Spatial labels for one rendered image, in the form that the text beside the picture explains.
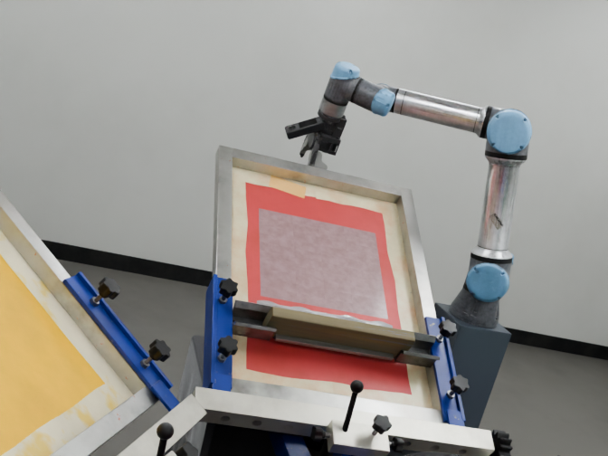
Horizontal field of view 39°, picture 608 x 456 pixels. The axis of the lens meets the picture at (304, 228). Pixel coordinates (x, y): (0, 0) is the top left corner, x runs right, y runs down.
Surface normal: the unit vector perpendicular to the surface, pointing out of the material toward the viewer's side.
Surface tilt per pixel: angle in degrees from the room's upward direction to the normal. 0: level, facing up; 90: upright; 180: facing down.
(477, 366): 90
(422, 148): 90
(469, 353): 90
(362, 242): 30
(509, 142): 83
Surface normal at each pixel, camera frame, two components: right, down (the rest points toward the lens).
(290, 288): 0.34, -0.66
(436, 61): 0.22, 0.29
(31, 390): 0.72, -0.62
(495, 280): -0.25, 0.29
